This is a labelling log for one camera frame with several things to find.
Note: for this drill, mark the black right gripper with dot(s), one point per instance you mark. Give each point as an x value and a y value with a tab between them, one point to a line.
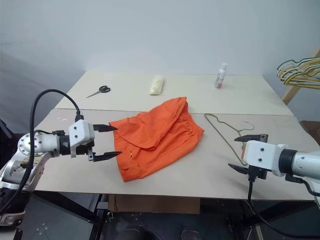
257	174

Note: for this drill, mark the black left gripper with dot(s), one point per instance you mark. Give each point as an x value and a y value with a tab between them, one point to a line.
83	150

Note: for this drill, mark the orange shorts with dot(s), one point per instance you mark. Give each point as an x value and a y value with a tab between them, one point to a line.
155	130

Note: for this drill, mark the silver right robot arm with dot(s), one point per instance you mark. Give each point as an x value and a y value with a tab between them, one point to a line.
305	162

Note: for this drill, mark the wooden hanger rack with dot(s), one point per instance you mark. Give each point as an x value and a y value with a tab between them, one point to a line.
290	93

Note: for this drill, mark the open cardboard box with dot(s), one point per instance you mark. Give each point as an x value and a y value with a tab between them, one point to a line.
312	130

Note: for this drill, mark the cream folded cloth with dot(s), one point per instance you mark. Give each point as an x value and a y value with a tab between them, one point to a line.
156	85

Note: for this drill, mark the white spray bottle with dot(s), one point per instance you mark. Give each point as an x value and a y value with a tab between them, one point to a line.
220	80

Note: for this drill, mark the brown cardboard sheet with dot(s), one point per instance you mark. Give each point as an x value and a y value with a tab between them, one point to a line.
155	203

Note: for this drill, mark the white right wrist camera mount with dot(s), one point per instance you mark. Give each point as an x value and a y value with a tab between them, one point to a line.
260	155

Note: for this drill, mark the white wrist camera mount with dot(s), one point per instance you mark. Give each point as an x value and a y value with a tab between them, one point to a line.
260	155
80	132

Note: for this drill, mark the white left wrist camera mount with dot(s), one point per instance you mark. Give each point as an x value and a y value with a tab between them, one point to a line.
80	132

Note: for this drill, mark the black metal table frame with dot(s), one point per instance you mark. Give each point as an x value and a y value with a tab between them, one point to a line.
75	207

